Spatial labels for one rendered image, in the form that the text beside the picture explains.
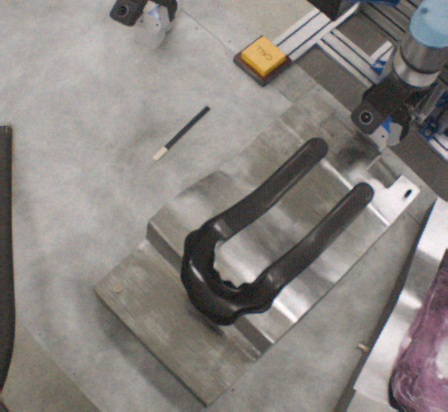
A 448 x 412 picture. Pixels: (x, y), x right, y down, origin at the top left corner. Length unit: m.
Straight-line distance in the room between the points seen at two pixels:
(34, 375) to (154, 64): 1.00
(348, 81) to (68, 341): 1.24
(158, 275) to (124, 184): 0.20
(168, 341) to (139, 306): 0.07
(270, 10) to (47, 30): 1.18
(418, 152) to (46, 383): 1.24
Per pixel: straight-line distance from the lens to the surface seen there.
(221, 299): 1.10
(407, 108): 1.16
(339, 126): 1.24
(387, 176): 1.23
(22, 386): 2.00
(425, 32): 1.00
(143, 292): 1.11
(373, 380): 1.12
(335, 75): 2.09
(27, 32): 1.43
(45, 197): 1.25
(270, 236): 1.10
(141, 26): 1.33
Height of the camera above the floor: 1.94
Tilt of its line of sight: 68 degrees down
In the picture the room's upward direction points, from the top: 10 degrees clockwise
